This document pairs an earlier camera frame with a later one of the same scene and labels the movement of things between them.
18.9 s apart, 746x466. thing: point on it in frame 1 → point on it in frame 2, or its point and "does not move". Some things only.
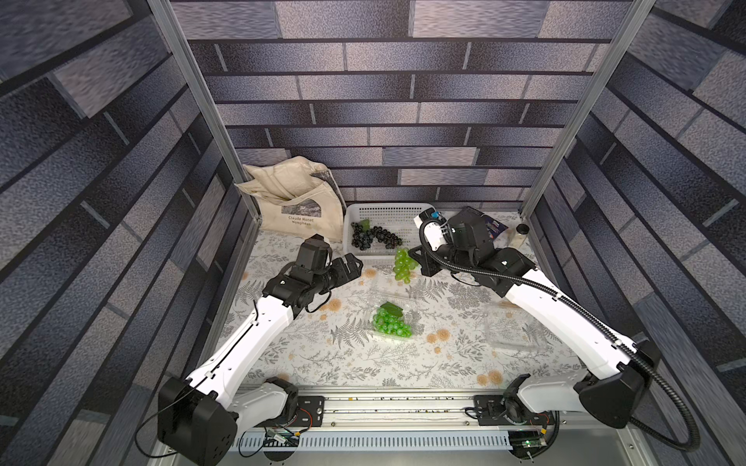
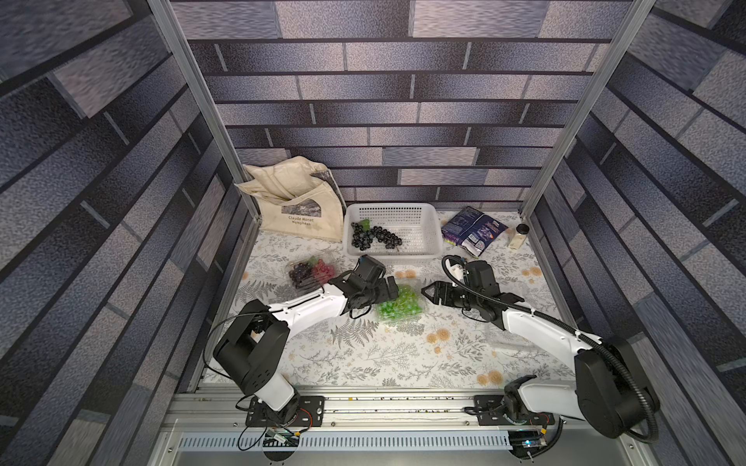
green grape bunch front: (403, 265) → (398, 308)
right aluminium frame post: (610, 58) does not move
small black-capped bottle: (519, 236) does not move
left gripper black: (345, 276) → (385, 292)
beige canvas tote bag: (296, 196) does not move
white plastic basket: (401, 217) does not move
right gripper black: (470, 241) → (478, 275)
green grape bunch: (389, 318) → (406, 305)
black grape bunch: (363, 236) does not move
